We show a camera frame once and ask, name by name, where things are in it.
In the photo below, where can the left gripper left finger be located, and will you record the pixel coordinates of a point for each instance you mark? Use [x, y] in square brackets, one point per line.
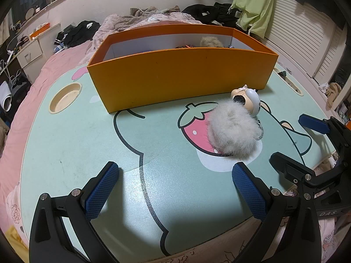
[61, 228]

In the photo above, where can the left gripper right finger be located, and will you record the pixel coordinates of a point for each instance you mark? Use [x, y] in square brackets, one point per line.
[301, 240]

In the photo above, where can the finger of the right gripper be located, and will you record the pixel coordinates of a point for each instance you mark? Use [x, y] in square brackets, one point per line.
[303, 177]
[314, 124]

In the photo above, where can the doll figure keychain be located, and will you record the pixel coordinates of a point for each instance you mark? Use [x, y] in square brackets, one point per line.
[250, 99]

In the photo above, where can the white fur pompom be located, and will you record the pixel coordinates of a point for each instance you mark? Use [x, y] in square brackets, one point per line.
[232, 131]

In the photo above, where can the brown fur pompom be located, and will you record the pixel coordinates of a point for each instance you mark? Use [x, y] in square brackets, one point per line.
[211, 42]

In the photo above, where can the mint green lap table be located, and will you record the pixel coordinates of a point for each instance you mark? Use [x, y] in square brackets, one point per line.
[174, 199]

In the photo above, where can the green hanging cloth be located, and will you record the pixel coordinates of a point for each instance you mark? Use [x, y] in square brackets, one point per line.
[254, 15]

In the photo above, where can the black clothes pile right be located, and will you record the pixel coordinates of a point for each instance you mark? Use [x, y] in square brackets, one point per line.
[217, 14]

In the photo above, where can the black clothes pile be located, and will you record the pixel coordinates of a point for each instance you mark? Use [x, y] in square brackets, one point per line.
[217, 14]
[73, 36]

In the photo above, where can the white drawer cabinet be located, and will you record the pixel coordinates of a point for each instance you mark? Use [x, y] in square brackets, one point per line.
[29, 53]

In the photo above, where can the orange cardboard box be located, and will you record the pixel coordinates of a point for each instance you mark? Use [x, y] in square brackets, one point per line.
[164, 62]

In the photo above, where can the pink floral quilt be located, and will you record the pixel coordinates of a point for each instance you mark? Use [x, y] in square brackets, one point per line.
[137, 18]

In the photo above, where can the orange tray on desk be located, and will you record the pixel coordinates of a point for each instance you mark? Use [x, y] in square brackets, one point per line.
[40, 29]

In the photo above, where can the black clothes pile left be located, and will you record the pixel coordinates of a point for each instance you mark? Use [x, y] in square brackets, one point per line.
[73, 36]

